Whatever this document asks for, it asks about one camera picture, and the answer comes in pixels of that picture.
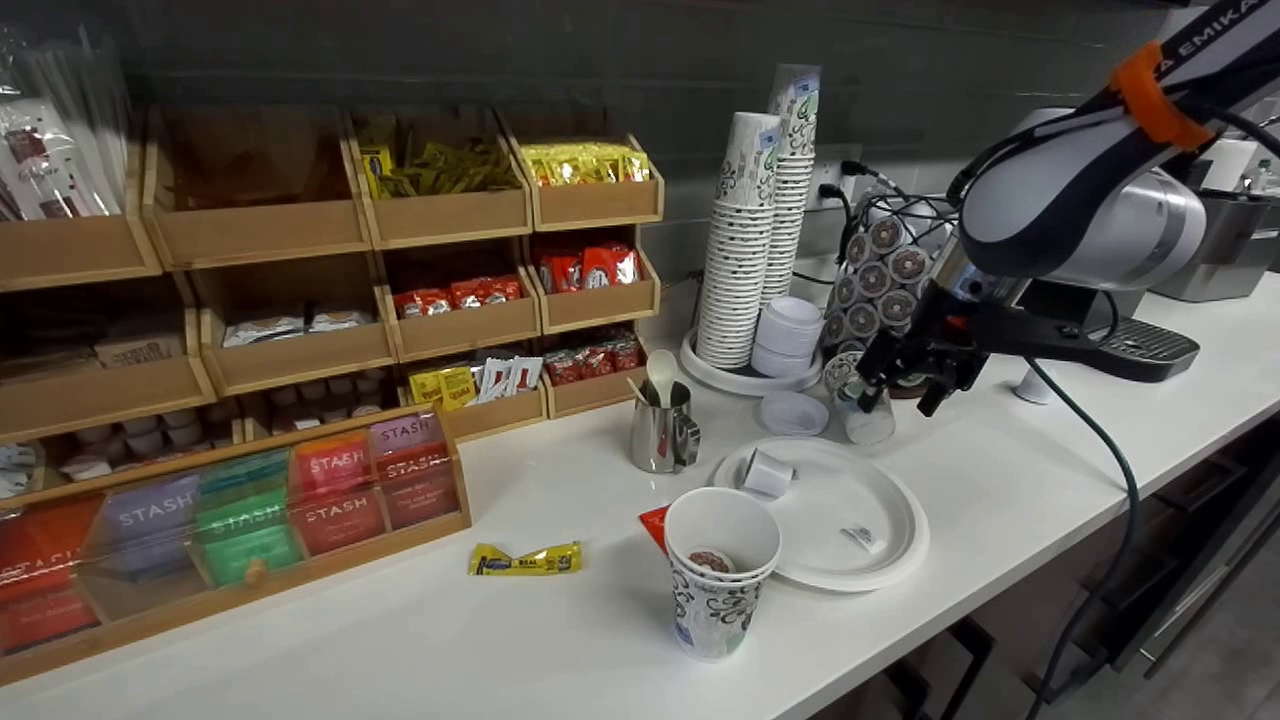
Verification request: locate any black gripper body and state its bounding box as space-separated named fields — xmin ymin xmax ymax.
xmin=911 ymin=282 xmax=1031 ymax=394

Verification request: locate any flat white cup lid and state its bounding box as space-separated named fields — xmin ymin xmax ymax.
xmin=754 ymin=390 xmax=837 ymax=440

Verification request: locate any white round plate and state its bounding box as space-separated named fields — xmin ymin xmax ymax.
xmin=704 ymin=438 xmax=934 ymax=600

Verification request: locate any small white creamer cup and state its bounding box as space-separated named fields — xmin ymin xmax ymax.
xmin=731 ymin=446 xmax=799 ymax=506

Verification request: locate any black Keurig coffee machine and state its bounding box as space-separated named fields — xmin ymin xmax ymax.
xmin=1019 ymin=276 xmax=1205 ymax=390

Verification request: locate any stainless steel stirrer cup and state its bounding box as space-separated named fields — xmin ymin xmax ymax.
xmin=624 ymin=378 xmax=704 ymax=480

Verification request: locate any small white pod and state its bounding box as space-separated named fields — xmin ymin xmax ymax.
xmin=1007 ymin=369 xmax=1059 ymax=409

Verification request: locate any stack of white lids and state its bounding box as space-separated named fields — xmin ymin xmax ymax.
xmin=748 ymin=293 xmax=827 ymax=384

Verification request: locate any white round tray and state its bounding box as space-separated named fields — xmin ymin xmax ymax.
xmin=678 ymin=334 xmax=827 ymax=406

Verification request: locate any stack of paper cups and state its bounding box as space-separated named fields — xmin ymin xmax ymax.
xmin=694 ymin=110 xmax=783 ymax=378
xmin=764 ymin=62 xmax=824 ymax=314

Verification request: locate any red packet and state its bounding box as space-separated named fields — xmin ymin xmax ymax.
xmin=638 ymin=506 xmax=678 ymax=557

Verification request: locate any red packets pile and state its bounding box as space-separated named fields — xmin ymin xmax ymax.
xmin=392 ymin=273 xmax=529 ymax=324
xmin=536 ymin=242 xmax=643 ymax=295

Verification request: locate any bright yellow packets pile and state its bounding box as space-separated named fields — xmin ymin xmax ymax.
xmin=518 ymin=135 xmax=655 ymax=191

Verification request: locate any yellow candy wrapper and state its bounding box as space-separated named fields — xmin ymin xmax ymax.
xmin=466 ymin=536 xmax=588 ymax=581

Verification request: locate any dark yellow packets pile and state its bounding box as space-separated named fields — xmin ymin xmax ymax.
xmin=355 ymin=129 xmax=529 ymax=205

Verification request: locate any white packets pile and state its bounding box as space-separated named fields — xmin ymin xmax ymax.
xmin=219 ymin=310 xmax=373 ymax=354

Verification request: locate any wooden shelf organizer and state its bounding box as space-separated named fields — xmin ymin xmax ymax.
xmin=0 ymin=97 xmax=667 ymax=512

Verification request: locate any snack box tray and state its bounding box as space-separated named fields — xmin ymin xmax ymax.
xmin=0 ymin=409 xmax=475 ymax=692

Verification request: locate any clear bag of straws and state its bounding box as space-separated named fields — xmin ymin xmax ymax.
xmin=0 ymin=19 xmax=141 ymax=229

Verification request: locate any wire coffee pod carousel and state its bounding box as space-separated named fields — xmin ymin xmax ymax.
xmin=815 ymin=175 xmax=972 ymax=394

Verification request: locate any teal cable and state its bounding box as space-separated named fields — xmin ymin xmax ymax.
xmin=1015 ymin=349 xmax=1146 ymax=720

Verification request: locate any orange cable strap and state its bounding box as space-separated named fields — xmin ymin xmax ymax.
xmin=1108 ymin=38 xmax=1219 ymax=157

